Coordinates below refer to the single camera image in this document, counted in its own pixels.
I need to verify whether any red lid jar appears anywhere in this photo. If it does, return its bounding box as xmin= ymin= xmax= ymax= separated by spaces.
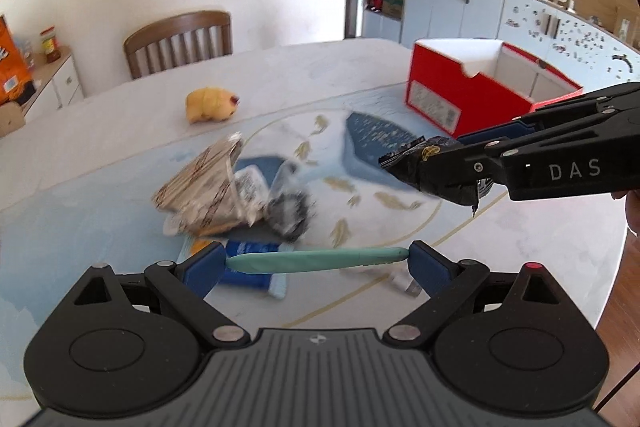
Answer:
xmin=39 ymin=26 xmax=61 ymax=63

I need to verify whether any white drawer cabinet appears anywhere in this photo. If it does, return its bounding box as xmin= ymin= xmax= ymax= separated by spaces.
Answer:
xmin=22 ymin=46 xmax=85 ymax=122

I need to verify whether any blue white snack packet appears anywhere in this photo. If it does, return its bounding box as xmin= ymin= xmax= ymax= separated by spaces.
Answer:
xmin=188 ymin=238 xmax=289 ymax=299

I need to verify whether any brown foil snack bag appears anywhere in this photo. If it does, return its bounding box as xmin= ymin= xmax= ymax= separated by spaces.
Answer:
xmin=152 ymin=132 xmax=250 ymax=236

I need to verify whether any orange snack bag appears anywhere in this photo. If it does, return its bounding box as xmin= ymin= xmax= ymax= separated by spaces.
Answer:
xmin=0 ymin=17 xmax=36 ymax=105

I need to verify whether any yellow plush toy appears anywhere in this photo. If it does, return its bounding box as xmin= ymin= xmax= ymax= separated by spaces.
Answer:
xmin=186 ymin=87 xmax=240 ymax=124

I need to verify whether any bag of black seeds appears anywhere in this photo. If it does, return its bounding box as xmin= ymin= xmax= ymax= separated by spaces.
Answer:
xmin=265 ymin=188 xmax=311 ymax=242

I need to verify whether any silver printed foil packet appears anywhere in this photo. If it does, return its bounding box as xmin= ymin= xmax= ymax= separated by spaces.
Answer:
xmin=233 ymin=165 xmax=269 ymax=227

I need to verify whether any wooden chair behind table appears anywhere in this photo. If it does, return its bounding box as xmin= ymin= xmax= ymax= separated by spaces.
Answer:
xmin=122 ymin=10 xmax=233 ymax=80

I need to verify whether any teal green pen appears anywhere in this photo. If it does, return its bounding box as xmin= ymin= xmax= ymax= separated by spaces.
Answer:
xmin=226 ymin=247 xmax=409 ymax=274

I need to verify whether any red cardboard box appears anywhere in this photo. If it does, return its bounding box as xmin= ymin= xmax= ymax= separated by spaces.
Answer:
xmin=406 ymin=38 xmax=582 ymax=138

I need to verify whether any black snack bar packet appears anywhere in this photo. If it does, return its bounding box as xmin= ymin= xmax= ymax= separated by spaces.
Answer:
xmin=378 ymin=135 xmax=494 ymax=211

